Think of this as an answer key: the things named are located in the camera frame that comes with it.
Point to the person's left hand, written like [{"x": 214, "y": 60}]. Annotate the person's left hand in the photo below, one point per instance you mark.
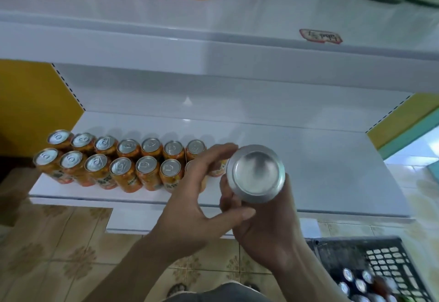
[{"x": 188, "y": 216}]

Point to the person's right forearm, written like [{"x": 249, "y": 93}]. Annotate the person's right forearm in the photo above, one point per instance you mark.
[{"x": 308, "y": 281}]

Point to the person's right hand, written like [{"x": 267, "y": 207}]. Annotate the person's right hand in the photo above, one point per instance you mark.
[{"x": 271, "y": 230}]

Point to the person's left forearm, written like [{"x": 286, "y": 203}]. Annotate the person's left forearm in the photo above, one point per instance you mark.
[{"x": 130, "y": 278}]

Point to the teal cabinet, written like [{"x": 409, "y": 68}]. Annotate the teal cabinet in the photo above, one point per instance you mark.
[{"x": 434, "y": 169}]

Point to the white metal shelf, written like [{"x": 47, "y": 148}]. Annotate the white metal shelf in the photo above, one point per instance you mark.
[{"x": 240, "y": 92}]

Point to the grey plastic crate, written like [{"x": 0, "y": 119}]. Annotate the grey plastic crate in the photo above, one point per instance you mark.
[{"x": 391, "y": 257}]

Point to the drinks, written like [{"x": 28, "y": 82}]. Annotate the drinks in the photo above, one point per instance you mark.
[{"x": 348, "y": 274}]

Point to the group of orange cans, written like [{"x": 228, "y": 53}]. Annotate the group of orange cans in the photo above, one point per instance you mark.
[{"x": 96, "y": 164}]

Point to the grey shelf label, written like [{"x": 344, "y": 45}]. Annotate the grey shelf label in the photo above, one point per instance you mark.
[{"x": 320, "y": 36}]

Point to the person's grey shirt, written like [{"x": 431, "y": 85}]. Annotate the person's grey shirt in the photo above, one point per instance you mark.
[{"x": 219, "y": 293}]

